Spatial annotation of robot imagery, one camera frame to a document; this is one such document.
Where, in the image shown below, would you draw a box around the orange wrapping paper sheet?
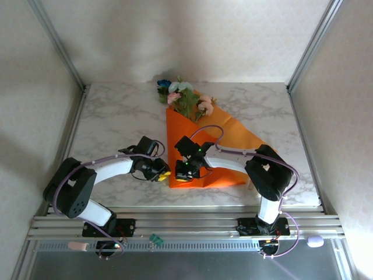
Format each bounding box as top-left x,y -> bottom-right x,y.
165,90 -> 277,190

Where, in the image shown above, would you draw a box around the pink artificial flower sprig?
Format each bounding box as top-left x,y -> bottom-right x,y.
166,92 -> 218,123

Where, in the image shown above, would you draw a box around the blue artificial flower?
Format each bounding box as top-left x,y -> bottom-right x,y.
156,79 -> 173,104

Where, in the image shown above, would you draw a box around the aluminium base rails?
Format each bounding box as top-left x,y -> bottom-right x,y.
27,205 -> 346,242

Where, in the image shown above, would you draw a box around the slotted metal strip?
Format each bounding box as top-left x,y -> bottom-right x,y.
36,240 -> 263,252

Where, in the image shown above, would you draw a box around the black controller board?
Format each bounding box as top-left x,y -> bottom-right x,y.
95,240 -> 123,259
258,239 -> 280,257

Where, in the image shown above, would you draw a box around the grey metal sheet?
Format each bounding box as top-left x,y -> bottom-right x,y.
27,250 -> 346,280

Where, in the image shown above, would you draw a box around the pink oblong block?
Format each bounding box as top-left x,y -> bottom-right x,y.
68,241 -> 89,252

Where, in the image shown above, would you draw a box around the lavender oval puck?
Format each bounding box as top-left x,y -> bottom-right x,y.
307,235 -> 325,248

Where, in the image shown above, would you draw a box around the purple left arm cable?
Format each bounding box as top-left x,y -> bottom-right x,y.
52,139 -> 167,260

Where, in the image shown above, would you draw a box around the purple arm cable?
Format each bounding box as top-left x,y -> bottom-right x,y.
52,139 -> 167,260
191,124 -> 301,259

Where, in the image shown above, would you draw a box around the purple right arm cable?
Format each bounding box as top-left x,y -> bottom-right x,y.
191,124 -> 301,259

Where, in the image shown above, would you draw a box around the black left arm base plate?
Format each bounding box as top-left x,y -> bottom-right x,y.
82,218 -> 136,237

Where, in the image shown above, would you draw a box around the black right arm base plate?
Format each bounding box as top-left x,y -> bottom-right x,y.
236,217 -> 291,236

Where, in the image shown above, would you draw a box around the aluminium side rail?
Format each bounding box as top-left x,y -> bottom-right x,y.
46,86 -> 90,208
287,86 -> 326,212

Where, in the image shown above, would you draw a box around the aluminium frame post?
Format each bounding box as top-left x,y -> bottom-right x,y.
287,0 -> 342,91
27,0 -> 88,91

